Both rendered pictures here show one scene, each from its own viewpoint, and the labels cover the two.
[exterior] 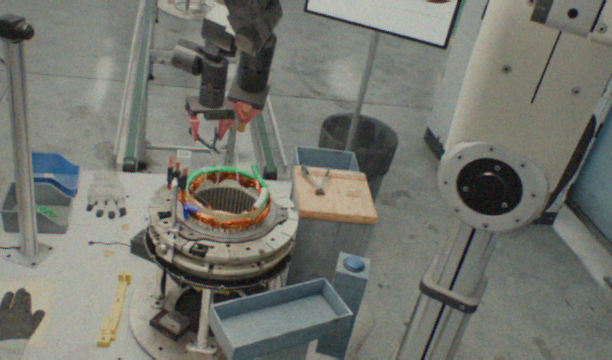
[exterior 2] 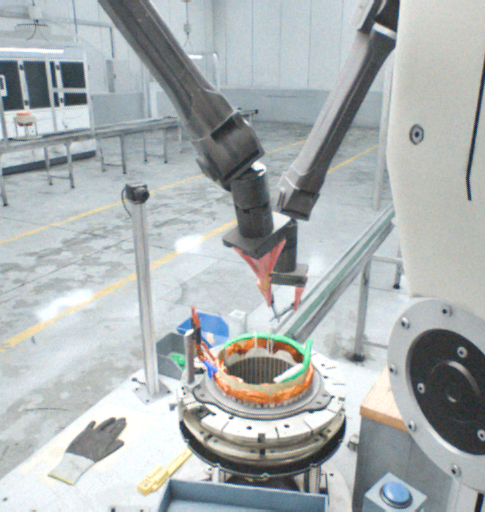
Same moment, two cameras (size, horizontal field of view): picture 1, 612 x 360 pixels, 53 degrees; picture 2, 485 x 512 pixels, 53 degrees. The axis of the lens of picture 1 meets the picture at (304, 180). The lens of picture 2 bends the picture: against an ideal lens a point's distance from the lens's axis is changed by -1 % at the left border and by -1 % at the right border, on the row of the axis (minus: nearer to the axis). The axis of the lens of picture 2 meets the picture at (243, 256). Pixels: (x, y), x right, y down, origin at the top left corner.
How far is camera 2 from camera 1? 64 cm
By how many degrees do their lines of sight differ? 40
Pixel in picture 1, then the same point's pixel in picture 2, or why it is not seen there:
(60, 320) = (130, 455)
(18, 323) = (96, 445)
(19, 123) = (139, 272)
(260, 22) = (210, 141)
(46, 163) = (211, 324)
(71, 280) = (164, 423)
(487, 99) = (408, 204)
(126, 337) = not seen: hidden behind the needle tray
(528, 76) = (451, 139)
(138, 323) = not seen: hidden behind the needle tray
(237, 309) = (202, 494)
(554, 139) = not seen: outside the picture
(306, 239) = (372, 446)
